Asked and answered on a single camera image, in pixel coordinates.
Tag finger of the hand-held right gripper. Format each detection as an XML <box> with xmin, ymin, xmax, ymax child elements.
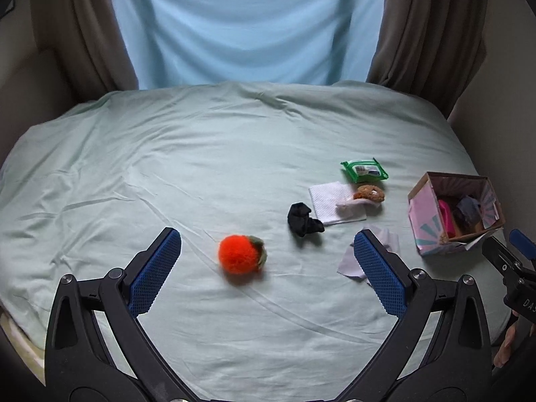
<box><xmin>508</xmin><ymin>229</ymin><xmax>536</xmax><ymax>263</ymax></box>
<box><xmin>481</xmin><ymin>237</ymin><xmax>529</xmax><ymax>290</ymax></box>

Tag white paper napkin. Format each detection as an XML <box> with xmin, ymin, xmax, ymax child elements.
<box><xmin>309</xmin><ymin>181</ymin><xmax>367</xmax><ymax>226</ymax></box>

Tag green wet wipes packet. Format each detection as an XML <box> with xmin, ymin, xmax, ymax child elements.
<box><xmin>340</xmin><ymin>158</ymin><xmax>390</xmax><ymax>184</ymax></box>

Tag grey blue cloth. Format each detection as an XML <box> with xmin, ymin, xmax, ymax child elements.
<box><xmin>456</xmin><ymin>195</ymin><xmax>483</xmax><ymax>229</ymax></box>

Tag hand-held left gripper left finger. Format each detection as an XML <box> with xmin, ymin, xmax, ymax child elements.
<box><xmin>44</xmin><ymin>227</ymin><xmax>197</xmax><ymax>402</ymax></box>

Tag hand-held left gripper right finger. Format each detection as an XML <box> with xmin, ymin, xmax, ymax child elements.
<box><xmin>337</xmin><ymin>229</ymin><xmax>492</xmax><ymax>402</ymax></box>

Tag light blue sheer curtain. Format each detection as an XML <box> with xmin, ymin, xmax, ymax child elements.
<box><xmin>107</xmin><ymin>0</ymin><xmax>388</xmax><ymax>91</ymax></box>

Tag brown plush toy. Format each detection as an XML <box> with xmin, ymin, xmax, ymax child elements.
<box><xmin>353</xmin><ymin>184</ymin><xmax>386</xmax><ymax>204</ymax></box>

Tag light green bed sheet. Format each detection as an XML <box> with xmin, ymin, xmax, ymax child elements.
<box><xmin>0</xmin><ymin>80</ymin><xmax>504</xmax><ymax>391</ymax></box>

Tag orange fluffy plush ball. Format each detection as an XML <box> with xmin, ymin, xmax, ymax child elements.
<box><xmin>218</xmin><ymin>234</ymin><xmax>268</xmax><ymax>277</ymax></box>

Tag pink soft item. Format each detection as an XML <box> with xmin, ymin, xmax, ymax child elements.
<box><xmin>438</xmin><ymin>200</ymin><xmax>458</xmax><ymax>238</ymax></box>

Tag person's right hand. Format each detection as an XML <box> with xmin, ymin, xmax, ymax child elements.
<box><xmin>493</xmin><ymin>315</ymin><xmax>521</xmax><ymax>370</ymax></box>

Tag white mattress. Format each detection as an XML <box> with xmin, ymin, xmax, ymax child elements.
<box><xmin>0</xmin><ymin>301</ymin><xmax>47</xmax><ymax>386</ymax></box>

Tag pale pink cloth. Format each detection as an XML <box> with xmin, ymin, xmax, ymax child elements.
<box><xmin>336</xmin><ymin>198</ymin><xmax>380</xmax><ymax>219</ymax></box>

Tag black sock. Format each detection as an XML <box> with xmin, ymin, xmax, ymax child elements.
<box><xmin>287</xmin><ymin>202</ymin><xmax>326</xmax><ymax>236</ymax></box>

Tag pale purple cloth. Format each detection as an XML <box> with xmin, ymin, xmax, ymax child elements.
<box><xmin>337</xmin><ymin>227</ymin><xmax>401</xmax><ymax>284</ymax></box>

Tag pink cardboard box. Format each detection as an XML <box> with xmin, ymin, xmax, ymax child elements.
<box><xmin>408</xmin><ymin>171</ymin><xmax>506</xmax><ymax>256</ymax></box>

